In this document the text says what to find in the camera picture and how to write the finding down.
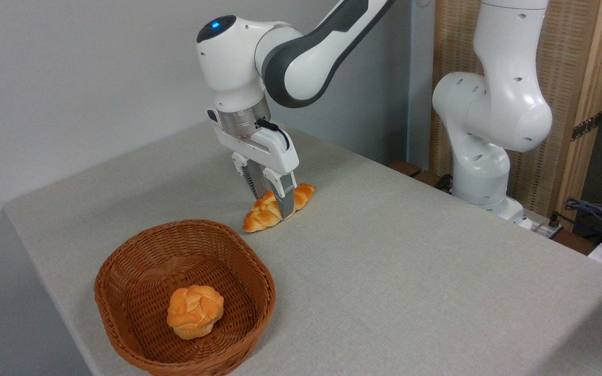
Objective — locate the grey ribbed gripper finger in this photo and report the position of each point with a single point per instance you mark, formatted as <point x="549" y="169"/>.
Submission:
<point x="254" y="180"/>
<point x="284" y="196"/>

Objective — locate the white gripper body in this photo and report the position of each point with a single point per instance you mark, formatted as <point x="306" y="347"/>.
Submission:
<point x="269" y="149"/>

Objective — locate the long braided bread loaf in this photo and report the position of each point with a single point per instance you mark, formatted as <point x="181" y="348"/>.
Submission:
<point x="262" y="215"/>

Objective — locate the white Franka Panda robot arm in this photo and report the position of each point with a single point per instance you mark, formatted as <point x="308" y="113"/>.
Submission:
<point x="322" y="52"/>

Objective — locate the round knotted bread roll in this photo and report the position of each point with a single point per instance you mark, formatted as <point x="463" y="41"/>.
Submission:
<point x="195" y="312"/>

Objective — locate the brown wicker basket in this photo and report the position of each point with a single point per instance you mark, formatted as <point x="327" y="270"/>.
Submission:
<point x="139" y="292"/>

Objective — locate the grey tablecloth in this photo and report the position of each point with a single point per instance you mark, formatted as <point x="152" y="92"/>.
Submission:
<point x="384" y="271"/>

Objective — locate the black plug connector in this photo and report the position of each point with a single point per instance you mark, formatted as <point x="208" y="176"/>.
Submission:
<point x="553" y="223"/>

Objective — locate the metal screen hinge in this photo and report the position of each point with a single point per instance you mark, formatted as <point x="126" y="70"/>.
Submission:
<point x="587" y="126"/>

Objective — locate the wooden woven folding screen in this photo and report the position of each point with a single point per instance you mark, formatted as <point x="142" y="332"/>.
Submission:
<point x="572" y="62"/>

